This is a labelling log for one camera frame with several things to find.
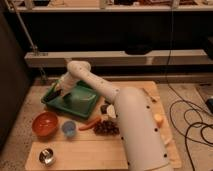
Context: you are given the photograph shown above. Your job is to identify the black object on shelf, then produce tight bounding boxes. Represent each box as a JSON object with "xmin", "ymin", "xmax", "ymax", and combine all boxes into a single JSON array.
[{"xmin": 125, "ymin": 42, "xmax": 152, "ymax": 55}]

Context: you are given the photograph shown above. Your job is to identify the silver metal cup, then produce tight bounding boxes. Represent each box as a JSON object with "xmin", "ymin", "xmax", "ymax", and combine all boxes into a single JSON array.
[{"xmin": 39, "ymin": 148, "xmax": 55, "ymax": 166}]

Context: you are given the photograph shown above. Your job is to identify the orange carrot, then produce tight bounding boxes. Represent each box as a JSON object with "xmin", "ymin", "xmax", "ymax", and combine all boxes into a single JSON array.
[{"xmin": 78, "ymin": 116, "xmax": 101, "ymax": 131}]

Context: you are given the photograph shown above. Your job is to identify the red bowl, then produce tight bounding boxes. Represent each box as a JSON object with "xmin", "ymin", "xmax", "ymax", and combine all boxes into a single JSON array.
[{"xmin": 32, "ymin": 111, "xmax": 59, "ymax": 137}]

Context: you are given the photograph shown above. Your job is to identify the blue cup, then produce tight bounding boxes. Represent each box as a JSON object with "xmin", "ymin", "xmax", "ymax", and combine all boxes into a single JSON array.
[{"xmin": 61, "ymin": 121, "xmax": 76, "ymax": 138}]

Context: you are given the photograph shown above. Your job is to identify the brown grape bunch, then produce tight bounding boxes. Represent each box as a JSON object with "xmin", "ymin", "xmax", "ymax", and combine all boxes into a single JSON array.
[{"xmin": 93, "ymin": 120, "xmax": 119, "ymax": 135}]

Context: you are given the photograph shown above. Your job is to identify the white wrapped gripper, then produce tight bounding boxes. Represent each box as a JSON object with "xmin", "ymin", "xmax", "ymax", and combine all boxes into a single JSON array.
[{"xmin": 57, "ymin": 73, "xmax": 77, "ymax": 96}]

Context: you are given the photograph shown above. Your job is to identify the orange apple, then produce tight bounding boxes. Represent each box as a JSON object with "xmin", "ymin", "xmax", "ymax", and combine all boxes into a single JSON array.
[{"xmin": 154, "ymin": 114, "xmax": 164, "ymax": 127}]

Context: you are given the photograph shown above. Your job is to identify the black handled brush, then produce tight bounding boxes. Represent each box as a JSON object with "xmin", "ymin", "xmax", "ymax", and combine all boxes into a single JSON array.
[{"xmin": 43, "ymin": 89, "xmax": 68, "ymax": 102}]

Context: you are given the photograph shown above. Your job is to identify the white small bowl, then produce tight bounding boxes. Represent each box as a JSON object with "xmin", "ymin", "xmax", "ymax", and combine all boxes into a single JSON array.
[{"xmin": 107, "ymin": 105, "xmax": 116, "ymax": 119}]

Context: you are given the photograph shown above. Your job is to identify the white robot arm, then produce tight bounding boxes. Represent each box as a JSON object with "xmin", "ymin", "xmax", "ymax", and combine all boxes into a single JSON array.
[{"xmin": 59, "ymin": 61, "xmax": 174, "ymax": 171}]

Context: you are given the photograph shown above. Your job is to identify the white lower shelf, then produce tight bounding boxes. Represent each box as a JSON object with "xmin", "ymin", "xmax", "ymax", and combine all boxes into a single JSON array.
[{"xmin": 24, "ymin": 49, "xmax": 213, "ymax": 68}]

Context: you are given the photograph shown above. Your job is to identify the wooden board table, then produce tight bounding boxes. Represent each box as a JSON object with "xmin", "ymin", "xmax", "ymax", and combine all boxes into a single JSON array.
[{"xmin": 25, "ymin": 81, "xmax": 181, "ymax": 171}]

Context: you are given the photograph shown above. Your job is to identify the green plastic tray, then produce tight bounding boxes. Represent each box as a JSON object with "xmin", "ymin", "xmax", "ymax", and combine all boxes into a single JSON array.
[{"xmin": 41, "ymin": 81, "xmax": 100, "ymax": 120}]

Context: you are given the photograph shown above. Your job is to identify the black floor cables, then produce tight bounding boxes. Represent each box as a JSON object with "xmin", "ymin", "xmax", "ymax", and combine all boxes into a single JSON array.
[{"xmin": 165, "ymin": 6, "xmax": 213, "ymax": 171}]

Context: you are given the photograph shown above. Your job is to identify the metal diagonal rod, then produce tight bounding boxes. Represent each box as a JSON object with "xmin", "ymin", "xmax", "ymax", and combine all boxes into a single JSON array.
[{"xmin": 9, "ymin": 0, "xmax": 47, "ymax": 56}]

